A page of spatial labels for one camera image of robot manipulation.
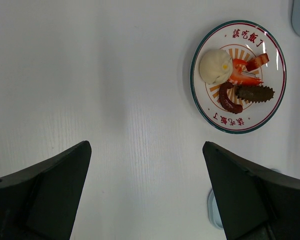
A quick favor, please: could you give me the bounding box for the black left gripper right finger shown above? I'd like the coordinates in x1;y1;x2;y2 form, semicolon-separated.
202;141;300;240

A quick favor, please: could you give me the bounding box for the red braised meat slice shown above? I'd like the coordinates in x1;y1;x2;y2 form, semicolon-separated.
246;53;269;72

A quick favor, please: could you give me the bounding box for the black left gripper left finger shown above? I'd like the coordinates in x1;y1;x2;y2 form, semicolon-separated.
0;140;92;240

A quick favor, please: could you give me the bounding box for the dark red sausage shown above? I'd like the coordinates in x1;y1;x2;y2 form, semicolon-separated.
219;81;243;114

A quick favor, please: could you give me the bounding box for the light blue lunch box lid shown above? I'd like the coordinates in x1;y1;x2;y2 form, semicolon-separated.
207;189;224;230

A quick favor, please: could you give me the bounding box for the round printed ceramic plate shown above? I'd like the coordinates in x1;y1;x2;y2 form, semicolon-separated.
189;20;287;134

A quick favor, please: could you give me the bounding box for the white steamed bun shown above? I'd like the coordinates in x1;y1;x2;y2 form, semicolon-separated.
199;49;233;85

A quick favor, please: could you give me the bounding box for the red shrimp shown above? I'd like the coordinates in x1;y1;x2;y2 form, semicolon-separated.
228;58;263;86

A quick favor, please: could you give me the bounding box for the dark sea cucumber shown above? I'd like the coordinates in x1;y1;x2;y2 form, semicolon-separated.
235;85;275;103

